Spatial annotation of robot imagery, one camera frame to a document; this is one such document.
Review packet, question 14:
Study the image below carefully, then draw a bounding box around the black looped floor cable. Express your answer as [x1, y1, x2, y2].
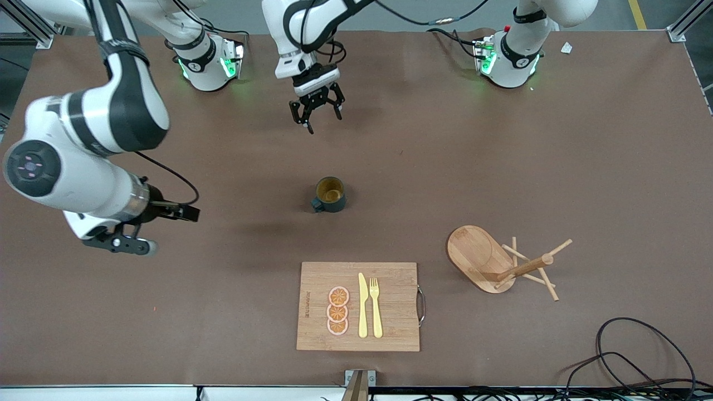
[563, 317, 713, 401]

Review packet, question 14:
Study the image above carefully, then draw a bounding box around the yellow plastic fork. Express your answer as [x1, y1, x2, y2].
[369, 277, 384, 339]

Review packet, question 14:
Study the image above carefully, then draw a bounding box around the black right arm base cable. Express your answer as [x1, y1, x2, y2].
[167, 0, 250, 56]

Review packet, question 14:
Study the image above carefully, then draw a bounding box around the white table edge strip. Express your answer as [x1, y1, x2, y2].
[0, 384, 346, 401]

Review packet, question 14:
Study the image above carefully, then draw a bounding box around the yellow plastic knife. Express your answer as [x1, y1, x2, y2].
[358, 272, 369, 339]

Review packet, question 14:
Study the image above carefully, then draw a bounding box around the bamboo cutting board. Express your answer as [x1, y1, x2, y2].
[296, 262, 427, 352]

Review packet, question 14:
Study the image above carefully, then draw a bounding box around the black left arm base cable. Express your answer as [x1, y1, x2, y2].
[426, 28, 486, 60]

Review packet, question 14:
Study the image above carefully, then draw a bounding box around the dark green cup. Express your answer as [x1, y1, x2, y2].
[311, 177, 347, 213]

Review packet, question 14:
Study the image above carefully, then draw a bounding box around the wooden mug tree stand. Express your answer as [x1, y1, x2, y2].
[446, 225, 573, 302]

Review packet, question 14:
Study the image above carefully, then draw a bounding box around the black arm base cable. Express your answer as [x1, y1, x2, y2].
[167, 0, 250, 56]
[426, 28, 486, 60]

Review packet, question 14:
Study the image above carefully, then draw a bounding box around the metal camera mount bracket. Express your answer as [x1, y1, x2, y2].
[341, 369, 377, 401]

